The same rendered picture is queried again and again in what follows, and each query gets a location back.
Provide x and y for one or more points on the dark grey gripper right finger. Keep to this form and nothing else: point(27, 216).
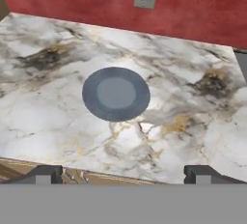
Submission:
point(197, 171)

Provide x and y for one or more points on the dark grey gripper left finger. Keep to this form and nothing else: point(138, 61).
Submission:
point(48, 171)

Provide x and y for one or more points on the blue-grey round plate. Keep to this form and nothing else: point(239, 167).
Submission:
point(116, 94)

